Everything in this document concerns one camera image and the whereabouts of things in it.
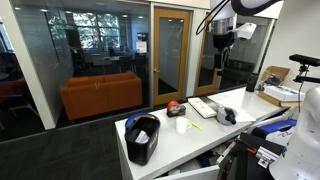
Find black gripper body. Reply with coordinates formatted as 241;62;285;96
212;31;235;53

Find black mounting plate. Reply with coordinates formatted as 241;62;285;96
216;131;288;180

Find black camera on stand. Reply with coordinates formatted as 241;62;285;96
288;53;320;84

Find white paper notice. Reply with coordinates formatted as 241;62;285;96
135;40;148;54

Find orange sofa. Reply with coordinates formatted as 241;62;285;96
60;70;144;121

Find white flat box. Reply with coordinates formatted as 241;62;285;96
263;84;306;103

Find black trash bin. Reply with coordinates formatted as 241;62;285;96
124;116;161;167

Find black dispenser with red tape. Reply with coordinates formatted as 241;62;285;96
166;100;187;118

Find yellow highlighter pen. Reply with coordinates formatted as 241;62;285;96
187;119;204;132

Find black cylinder cup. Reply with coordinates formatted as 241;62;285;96
245;72;260;93

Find blue and white bag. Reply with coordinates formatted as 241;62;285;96
251;118;298;148

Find wooden door with glass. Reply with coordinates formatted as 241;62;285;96
152;7;193;107
194;13;223;98

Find crumpled white paper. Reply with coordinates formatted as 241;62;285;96
134;129;151;145

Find white textbook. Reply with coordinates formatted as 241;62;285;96
187;96;218;119

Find white metal drawer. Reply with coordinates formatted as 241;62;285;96
246;105;300;129
154;141;234;180

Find open cardboard box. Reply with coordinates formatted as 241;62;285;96
257;65;304;108

